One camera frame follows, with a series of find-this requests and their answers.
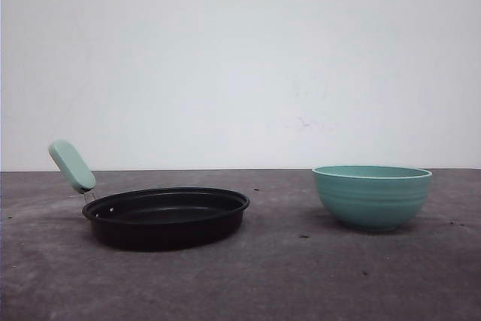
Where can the black frying pan green handle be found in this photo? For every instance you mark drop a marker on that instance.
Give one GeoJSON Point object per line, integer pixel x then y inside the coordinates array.
{"type": "Point", "coordinates": [152, 219]}

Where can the teal ceramic bowl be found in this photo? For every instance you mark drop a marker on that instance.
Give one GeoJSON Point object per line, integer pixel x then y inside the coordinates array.
{"type": "Point", "coordinates": [371, 197]}

